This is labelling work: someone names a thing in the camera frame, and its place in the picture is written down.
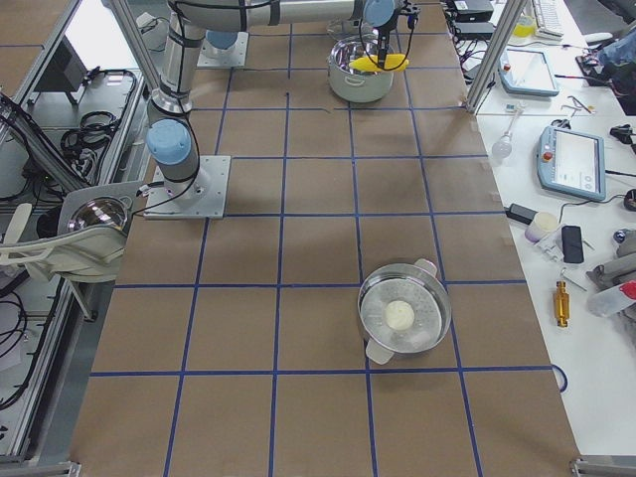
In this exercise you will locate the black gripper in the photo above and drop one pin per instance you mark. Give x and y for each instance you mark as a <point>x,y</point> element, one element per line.
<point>383,40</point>

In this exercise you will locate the yellow corn cob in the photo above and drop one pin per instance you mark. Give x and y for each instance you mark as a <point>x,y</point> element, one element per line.
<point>373,64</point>

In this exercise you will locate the pale green electric pot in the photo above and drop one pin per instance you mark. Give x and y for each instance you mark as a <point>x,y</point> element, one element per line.
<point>351,84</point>

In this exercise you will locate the steel steamer pot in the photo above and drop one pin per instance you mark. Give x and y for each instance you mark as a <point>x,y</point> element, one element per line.
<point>417,284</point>

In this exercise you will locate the small pot on chair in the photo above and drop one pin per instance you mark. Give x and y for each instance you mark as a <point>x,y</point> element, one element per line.
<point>104,210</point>

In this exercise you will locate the yellow tape roll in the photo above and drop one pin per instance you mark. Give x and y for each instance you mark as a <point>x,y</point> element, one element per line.
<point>525,26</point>

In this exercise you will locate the blue teach pendant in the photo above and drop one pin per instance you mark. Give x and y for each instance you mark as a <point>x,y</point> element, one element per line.
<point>571,163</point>
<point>527,72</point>

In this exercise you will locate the white light bulb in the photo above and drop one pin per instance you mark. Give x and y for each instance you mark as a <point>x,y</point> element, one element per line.
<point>503,147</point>

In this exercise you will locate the black power adapter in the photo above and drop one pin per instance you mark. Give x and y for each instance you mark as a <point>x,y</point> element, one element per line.
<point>520,214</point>

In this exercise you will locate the white paper cup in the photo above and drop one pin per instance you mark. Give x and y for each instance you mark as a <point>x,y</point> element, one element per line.
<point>541,225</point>

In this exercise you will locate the black phone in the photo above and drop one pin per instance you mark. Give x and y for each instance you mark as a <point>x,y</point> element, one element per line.
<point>572,245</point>

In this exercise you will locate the white steamed bun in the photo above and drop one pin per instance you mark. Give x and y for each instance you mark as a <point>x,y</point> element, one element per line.
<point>399,315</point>

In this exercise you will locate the aluminium frame post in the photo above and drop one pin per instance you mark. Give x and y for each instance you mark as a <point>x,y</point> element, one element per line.
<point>507,21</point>

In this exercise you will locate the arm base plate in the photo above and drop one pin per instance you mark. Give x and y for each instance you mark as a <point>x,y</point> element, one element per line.
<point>211,58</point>
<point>205,198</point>

